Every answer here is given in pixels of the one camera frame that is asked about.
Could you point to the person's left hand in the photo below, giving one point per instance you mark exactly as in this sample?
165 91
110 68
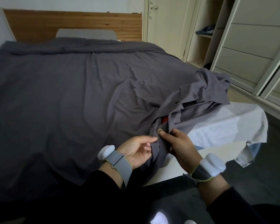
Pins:
135 153

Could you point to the person's right hand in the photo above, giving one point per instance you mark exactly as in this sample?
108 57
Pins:
184 151

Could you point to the round wooden button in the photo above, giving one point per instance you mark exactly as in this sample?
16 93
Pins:
159 131

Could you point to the red duvet insert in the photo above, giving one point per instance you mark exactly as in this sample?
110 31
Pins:
165 120

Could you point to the gray duvet cover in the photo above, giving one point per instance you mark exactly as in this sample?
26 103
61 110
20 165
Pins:
72 90

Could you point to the person's left forearm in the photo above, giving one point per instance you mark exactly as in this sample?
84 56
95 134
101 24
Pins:
112 174

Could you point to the person's right forearm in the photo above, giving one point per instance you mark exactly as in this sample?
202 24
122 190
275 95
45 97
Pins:
212 191

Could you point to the person's white right shoe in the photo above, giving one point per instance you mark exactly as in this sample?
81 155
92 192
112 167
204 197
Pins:
190 222

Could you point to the dark item in wardrobe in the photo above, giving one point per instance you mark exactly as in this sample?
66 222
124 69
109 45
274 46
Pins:
208 66

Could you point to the cream wardrobe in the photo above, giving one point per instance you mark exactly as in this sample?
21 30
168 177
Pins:
198 48

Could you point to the folded blue clothes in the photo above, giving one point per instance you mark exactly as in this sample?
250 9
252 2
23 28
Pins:
206 30

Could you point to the gray pillow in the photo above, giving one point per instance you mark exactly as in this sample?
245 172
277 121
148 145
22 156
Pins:
88 34

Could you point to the cream room door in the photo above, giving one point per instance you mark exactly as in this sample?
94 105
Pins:
170 23

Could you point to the wooden slatted headboard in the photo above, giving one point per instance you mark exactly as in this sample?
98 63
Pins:
60 23

